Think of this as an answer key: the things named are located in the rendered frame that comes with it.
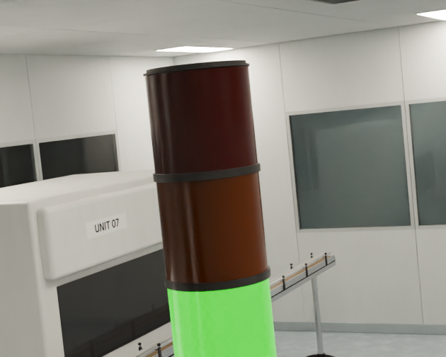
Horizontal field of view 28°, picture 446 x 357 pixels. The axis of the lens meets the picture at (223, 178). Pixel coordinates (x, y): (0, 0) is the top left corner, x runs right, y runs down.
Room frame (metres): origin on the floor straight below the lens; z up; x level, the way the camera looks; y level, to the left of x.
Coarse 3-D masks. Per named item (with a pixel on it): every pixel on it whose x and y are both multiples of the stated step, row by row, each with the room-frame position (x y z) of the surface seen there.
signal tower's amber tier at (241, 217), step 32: (160, 192) 0.41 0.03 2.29; (192, 192) 0.40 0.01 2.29; (224, 192) 0.40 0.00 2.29; (256, 192) 0.41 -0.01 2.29; (192, 224) 0.40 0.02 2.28; (224, 224) 0.40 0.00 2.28; (256, 224) 0.41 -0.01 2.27; (192, 256) 0.40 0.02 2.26; (224, 256) 0.39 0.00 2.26; (256, 256) 0.40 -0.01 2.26
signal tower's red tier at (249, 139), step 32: (160, 96) 0.40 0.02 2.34; (192, 96) 0.39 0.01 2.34; (224, 96) 0.40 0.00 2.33; (160, 128) 0.40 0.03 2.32; (192, 128) 0.39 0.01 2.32; (224, 128) 0.40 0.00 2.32; (160, 160) 0.41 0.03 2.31; (192, 160) 0.39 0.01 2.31; (224, 160) 0.40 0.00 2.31; (256, 160) 0.41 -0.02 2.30
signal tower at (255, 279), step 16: (192, 64) 0.40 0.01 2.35; (208, 64) 0.40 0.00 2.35; (224, 64) 0.40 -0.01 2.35; (240, 64) 0.40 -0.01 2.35; (160, 176) 0.40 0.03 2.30; (176, 176) 0.40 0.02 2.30; (192, 176) 0.39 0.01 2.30; (208, 176) 0.39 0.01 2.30; (224, 176) 0.39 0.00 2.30; (176, 288) 0.40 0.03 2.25; (192, 288) 0.40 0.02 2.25; (208, 288) 0.39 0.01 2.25; (224, 288) 0.39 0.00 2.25
